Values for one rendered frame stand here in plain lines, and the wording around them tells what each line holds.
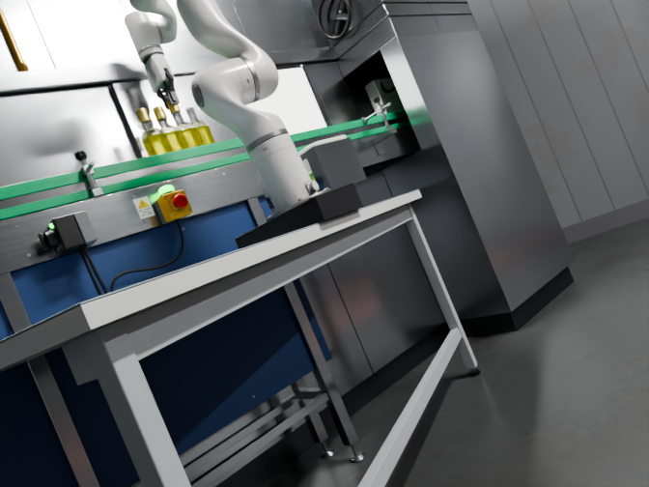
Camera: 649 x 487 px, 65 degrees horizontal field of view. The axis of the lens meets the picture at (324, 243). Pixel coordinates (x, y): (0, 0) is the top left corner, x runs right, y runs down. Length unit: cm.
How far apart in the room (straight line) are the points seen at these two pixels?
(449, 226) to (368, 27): 98
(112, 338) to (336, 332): 151
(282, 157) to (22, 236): 66
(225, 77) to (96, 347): 81
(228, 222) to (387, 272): 99
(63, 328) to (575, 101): 375
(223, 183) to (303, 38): 115
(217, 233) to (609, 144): 307
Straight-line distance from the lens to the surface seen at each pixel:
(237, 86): 135
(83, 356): 77
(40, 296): 144
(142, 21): 197
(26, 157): 184
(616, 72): 411
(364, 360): 223
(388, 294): 238
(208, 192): 162
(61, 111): 193
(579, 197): 409
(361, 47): 257
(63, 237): 137
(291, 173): 131
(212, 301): 89
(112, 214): 150
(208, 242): 160
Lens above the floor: 71
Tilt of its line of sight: level
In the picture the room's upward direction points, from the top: 23 degrees counter-clockwise
